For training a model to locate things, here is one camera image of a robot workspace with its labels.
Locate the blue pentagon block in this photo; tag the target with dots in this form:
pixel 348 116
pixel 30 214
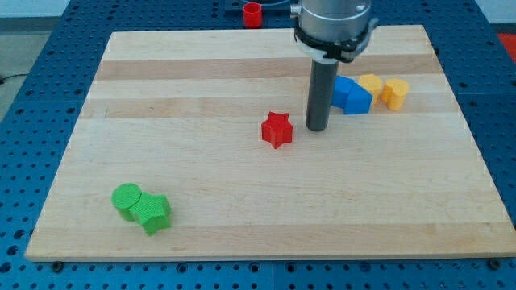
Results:
pixel 358 101

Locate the red cylinder cup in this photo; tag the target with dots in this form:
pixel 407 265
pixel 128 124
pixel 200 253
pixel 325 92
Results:
pixel 252 15

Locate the yellow heart block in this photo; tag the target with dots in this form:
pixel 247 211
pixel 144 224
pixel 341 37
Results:
pixel 394 93

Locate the blue cube block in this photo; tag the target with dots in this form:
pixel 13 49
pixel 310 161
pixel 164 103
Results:
pixel 342 88

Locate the wooden board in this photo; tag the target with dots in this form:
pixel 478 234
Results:
pixel 179 114

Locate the black mounting flange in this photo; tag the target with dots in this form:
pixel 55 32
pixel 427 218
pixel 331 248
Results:
pixel 325 52

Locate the green cylinder block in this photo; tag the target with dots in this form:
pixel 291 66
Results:
pixel 124 198

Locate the yellow hexagon block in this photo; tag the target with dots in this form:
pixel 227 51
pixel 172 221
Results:
pixel 373 84

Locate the red star block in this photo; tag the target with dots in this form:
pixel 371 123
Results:
pixel 277 129

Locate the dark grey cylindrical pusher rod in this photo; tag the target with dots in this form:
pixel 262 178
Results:
pixel 321 89

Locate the green star block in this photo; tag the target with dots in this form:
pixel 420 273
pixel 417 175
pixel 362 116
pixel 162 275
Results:
pixel 152 212

